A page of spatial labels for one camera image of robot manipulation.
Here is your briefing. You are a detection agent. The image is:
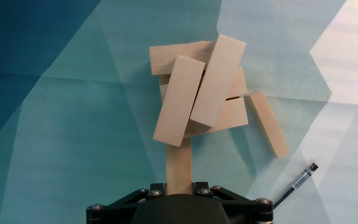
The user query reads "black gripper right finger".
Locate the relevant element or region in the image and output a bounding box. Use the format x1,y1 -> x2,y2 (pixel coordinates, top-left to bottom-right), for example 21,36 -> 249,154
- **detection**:
193,182 -> 274,224

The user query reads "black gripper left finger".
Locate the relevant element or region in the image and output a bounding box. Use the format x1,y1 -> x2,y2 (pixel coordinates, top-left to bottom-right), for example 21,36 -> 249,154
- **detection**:
86,182 -> 167,224

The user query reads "wooden jenga block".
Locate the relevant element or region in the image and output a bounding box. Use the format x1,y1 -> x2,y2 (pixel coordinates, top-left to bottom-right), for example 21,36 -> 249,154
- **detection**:
159,76 -> 171,104
165,136 -> 193,196
244,90 -> 291,160
152,55 -> 206,147
225,66 -> 249,100
183,96 -> 249,139
189,34 -> 247,128
149,40 -> 216,77

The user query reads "black ballpoint pen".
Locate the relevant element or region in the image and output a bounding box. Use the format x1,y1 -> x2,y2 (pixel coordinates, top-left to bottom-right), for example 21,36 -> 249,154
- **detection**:
272,162 -> 319,210

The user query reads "blue green patterned tablecloth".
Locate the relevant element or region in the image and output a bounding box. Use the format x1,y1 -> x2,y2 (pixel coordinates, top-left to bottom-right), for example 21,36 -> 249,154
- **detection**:
0,0 -> 358,224

